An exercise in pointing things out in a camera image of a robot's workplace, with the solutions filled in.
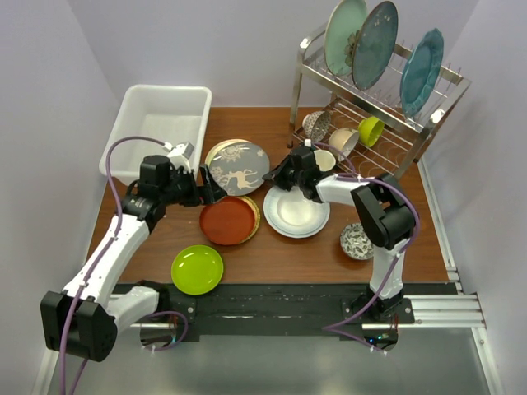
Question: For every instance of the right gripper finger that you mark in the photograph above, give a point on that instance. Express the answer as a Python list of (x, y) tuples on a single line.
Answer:
[(285, 185), (279, 173)]

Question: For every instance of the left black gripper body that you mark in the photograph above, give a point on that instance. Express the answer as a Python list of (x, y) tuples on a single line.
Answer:
[(182, 188)]

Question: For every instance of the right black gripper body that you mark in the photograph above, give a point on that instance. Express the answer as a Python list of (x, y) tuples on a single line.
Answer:
[(297, 177)]

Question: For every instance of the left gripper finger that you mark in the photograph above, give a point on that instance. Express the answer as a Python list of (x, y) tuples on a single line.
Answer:
[(202, 200), (210, 191)]

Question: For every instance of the grey reindeer plate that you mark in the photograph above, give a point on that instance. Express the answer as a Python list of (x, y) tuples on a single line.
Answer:
[(239, 167)]

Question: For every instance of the cream leaf pattern plate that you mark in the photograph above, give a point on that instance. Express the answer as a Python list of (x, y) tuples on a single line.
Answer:
[(213, 151)]

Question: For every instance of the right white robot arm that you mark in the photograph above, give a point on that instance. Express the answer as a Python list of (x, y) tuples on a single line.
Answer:
[(388, 218)]

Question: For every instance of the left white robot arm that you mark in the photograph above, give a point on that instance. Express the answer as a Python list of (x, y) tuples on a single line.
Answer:
[(82, 320)]

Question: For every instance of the white plastic bin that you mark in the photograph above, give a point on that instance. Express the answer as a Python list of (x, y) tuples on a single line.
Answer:
[(174, 114)]

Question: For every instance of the dark green mug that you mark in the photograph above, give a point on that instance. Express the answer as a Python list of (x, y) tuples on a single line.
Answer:
[(325, 160)]

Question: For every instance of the white blue-rimmed deep plate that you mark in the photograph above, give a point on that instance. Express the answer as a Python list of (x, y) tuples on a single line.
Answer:
[(293, 215)]

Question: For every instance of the red round plate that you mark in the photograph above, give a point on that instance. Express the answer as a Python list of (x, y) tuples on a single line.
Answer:
[(228, 222)]

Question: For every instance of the woven bamboo plate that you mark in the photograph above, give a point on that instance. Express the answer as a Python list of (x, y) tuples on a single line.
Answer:
[(257, 216)]

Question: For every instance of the patterned bowl in rack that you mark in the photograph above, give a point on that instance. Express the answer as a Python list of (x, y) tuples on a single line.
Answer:
[(316, 125)]

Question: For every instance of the cream bowl in rack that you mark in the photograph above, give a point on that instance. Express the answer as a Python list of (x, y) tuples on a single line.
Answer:
[(344, 141)]

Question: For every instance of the lime green plate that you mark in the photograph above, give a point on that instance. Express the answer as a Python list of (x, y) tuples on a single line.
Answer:
[(197, 269)]

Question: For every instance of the lime green bowl in rack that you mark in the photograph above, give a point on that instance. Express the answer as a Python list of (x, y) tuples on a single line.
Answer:
[(370, 130)]

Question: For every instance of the metal dish rack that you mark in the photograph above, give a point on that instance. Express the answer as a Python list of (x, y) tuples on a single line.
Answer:
[(404, 140)]

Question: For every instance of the black white patterned bowl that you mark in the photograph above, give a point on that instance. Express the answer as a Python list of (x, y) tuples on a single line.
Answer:
[(355, 243)]

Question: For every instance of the blue-grey speckled plate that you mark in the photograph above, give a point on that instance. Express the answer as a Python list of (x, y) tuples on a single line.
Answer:
[(374, 45)]

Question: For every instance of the teal scalloped plate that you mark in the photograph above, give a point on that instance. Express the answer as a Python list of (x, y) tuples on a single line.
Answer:
[(421, 72)]

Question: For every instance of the mint green plate in rack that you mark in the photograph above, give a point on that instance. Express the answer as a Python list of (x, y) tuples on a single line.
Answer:
[(344, 23)]

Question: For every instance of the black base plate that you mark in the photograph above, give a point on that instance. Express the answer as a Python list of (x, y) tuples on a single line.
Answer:
[(296, 310)]

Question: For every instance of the aluminium rail frame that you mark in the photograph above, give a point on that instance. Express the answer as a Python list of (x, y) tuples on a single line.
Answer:
[(438, 306)]

